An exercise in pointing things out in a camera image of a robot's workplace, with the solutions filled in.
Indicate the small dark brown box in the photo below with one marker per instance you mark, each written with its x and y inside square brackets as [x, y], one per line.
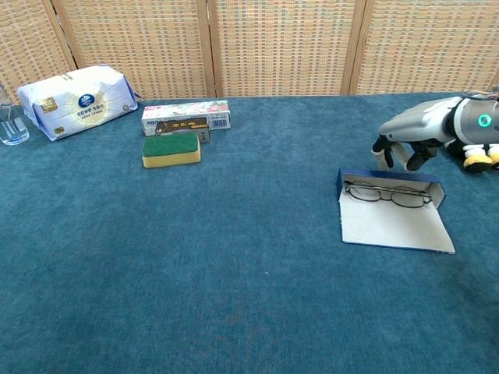
[183, 125]

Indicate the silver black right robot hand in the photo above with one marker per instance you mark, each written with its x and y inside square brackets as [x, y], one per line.
[421, 121]

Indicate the blue glasses case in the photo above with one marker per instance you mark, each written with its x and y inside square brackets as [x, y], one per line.
[390, 230]

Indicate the white tissue paper pack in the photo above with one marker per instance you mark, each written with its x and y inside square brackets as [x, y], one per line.
[78, 103]

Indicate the thin-framed eyeglasses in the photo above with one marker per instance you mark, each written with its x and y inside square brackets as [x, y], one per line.
[368, 193]

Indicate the black white penguin plush toy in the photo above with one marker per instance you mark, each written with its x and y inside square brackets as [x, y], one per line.
[475, 159]

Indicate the clear glass cup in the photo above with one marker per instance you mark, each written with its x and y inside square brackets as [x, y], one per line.
[13, 128]

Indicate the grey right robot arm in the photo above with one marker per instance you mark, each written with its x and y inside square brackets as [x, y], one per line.
[469, 126]

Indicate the green and yellow sponge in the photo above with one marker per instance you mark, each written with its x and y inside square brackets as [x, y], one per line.
[171, 150]

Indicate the blue carpet table mat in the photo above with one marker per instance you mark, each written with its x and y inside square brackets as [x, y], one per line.
[195, 253]

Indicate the woven bamboo folding screen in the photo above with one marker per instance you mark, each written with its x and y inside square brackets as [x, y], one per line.
[273, 46]

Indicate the long floral print box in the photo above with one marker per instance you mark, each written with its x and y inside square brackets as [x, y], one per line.
[183, 110]

